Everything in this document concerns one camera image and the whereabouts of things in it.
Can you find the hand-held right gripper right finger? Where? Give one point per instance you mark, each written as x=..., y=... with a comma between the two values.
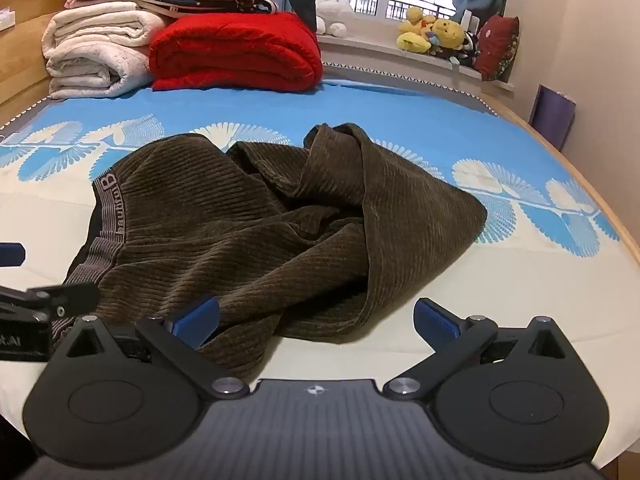
x=436, y=321

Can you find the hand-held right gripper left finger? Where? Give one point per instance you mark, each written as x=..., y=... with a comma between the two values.
x=199, y=321

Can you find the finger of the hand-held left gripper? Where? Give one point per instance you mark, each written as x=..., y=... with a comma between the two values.
x=70, y=297
x=11, y=254

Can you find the blue white printed bed sheet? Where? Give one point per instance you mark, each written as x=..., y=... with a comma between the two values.
x=400, y=120

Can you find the cream folded blanket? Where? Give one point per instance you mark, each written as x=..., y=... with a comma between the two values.
x=95, y=50

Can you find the small pink box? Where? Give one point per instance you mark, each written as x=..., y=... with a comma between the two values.
x=6, y=17

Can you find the purple board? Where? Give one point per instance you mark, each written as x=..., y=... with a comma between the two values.
x=552, y=112

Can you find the red folded blanket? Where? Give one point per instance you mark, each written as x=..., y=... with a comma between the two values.
x=240, y=52

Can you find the black white plush toy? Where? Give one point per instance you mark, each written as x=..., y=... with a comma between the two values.
x=469, y=47

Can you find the white windowsill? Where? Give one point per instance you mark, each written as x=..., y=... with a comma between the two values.
x=380, y=47

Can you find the red box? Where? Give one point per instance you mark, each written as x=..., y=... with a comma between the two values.
x=496, y=47

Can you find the yellow round plush toy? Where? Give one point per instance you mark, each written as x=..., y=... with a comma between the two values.
x=450, y=35

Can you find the yellow duck plush toy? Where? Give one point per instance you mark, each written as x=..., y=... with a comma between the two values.
x=415, y=30

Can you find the navy starred folded blanket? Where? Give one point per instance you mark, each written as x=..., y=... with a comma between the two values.
x=165, y=4

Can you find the white seal plush toy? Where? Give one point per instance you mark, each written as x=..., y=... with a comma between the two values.
x=332, y=12

